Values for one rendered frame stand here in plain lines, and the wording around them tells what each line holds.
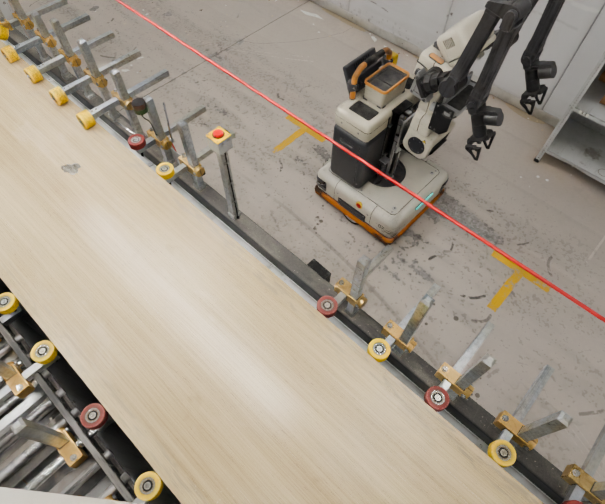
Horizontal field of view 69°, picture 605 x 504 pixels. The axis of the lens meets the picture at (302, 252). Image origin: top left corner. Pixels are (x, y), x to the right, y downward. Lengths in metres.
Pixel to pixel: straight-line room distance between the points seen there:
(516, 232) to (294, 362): 2.10
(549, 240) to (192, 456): 2.62
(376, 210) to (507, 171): 1.24
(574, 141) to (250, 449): 3.17
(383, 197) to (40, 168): 1.86
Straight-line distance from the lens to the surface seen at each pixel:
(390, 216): 2.72
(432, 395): 1.63
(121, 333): 1.75
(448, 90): 2.03
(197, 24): 4.82
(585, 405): 2.92
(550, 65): 2.35
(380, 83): 2.55
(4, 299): 2.01
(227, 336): 1.65
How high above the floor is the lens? 2.42
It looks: 58 degrees down
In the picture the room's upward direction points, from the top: 1 degrees clockwise
